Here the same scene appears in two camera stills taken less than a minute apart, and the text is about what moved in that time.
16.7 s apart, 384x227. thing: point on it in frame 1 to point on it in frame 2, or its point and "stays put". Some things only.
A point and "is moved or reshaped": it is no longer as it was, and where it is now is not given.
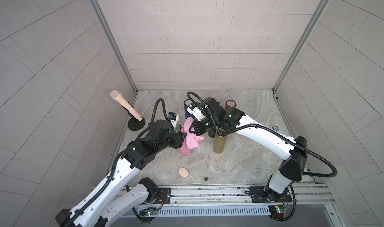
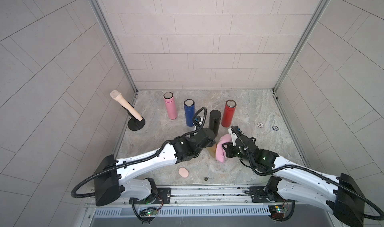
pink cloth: x=192 y=140 is moved or reshaped
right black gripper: x=198 y=129 to x=229 y=146
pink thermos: x=184 y=150 is moved or reshaped
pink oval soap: x=183 y=172 stays put
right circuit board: x=277 y=211 stays put
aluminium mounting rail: x=313 y=195 stays put
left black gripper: x=178 y=139 to x=212 y=141
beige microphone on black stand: x=137 y=122 stays put
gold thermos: x=219 y=143 to x=212 y=150
